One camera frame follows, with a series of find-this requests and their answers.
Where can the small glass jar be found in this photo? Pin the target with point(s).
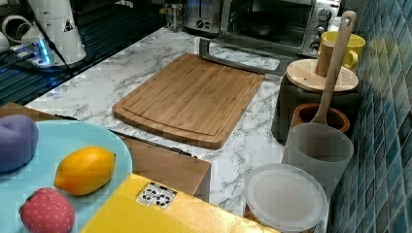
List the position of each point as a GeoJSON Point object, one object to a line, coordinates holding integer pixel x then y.
{"type": "Point", "coordinates": [174, 15]}

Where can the translucent plastic cup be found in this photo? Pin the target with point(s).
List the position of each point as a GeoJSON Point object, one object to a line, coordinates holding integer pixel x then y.
{"type": "Point", "coordinates": [321, 151]}

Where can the light blue plate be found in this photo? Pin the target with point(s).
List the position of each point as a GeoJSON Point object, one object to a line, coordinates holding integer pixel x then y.
{"type": "Point", "coordinates": [58, 138]}

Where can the yellow cardboard box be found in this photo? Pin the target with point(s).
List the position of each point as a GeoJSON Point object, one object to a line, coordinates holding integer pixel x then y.
{"type": "Point", "coordinates": [140, 205]}

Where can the red toy strawberry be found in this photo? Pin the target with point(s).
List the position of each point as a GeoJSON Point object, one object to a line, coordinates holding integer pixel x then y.
{"type": "Point", "coordinates": [47, 211]}

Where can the plastic container with white lid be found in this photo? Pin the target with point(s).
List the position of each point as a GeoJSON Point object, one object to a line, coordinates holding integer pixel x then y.
{"type": "Point", "coordinates": [285, 198]}

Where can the brown utensil holder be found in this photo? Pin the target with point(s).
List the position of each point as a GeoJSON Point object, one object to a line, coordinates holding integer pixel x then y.
{"type": "Point", "coordinates": [334, 118]}

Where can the round wooden lid with knob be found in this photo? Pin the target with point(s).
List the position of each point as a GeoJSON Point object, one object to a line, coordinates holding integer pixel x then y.
{"type": "Point", "coordinates": [309, 74]}

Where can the yellow toy lemon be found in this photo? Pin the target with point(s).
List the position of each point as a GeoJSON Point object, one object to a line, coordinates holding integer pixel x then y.
{"type": "Point", "coordinates": [85, 170]}

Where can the wooden spoon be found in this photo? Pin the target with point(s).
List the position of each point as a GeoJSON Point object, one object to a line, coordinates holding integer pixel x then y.
{"type": "Point", "coordinates": [338, 51]}

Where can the white round device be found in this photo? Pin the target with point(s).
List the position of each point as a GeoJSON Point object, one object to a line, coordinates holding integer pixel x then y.
{"type": "Point", "coordinates": [14, 27]}

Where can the silver toaster oven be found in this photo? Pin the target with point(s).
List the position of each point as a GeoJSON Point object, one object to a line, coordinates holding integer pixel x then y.
{"type": "Point", "coordinates": [288, 27]}

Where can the yellow mug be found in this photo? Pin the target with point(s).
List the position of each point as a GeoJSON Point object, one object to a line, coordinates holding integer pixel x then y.
{"type": "Point", "coordinates": [353, 52]}

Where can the bamboo cutting board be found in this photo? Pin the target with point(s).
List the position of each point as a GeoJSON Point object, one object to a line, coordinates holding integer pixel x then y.
{"type": "Point", "coordinates": [191, 100]}

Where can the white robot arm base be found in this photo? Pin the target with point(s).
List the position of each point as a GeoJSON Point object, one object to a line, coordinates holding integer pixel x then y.
{"type": "Point", "coordinates": [54, 36]}

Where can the dark bowl inside oven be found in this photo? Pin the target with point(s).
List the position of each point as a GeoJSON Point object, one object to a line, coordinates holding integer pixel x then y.
{"type": "Point", "coordinates": [265, 25]}

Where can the purple plush toy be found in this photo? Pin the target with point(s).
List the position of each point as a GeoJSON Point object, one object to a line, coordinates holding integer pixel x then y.
{"type": "Point", "coordinates": [19, 136]}

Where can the silver toaster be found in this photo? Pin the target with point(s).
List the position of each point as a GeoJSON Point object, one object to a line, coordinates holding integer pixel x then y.
{"type": "Point", "coordinates": [204, 15]}

